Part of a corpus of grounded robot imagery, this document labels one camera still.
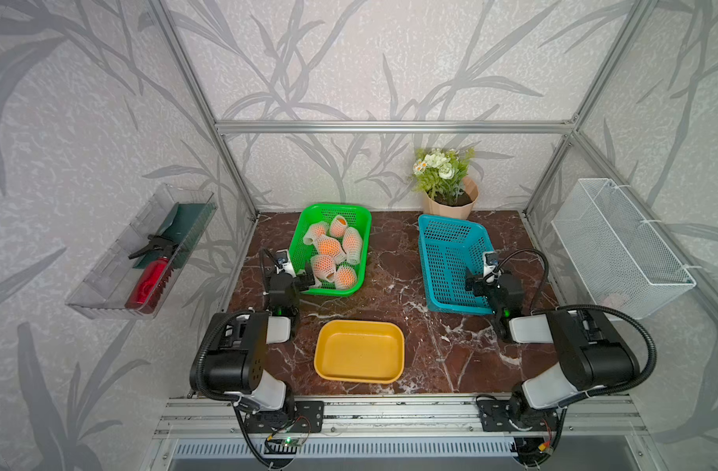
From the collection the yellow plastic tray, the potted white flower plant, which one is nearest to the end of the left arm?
the yellow plastic tray

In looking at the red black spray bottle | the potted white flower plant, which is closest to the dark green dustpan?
the red black spray bottle

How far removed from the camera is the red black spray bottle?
56cm

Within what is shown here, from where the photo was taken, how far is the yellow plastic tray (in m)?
0.81

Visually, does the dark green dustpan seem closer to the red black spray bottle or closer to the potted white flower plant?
the red black spray bottle

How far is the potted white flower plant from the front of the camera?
3.05 feet

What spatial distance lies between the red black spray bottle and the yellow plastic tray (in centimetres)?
40
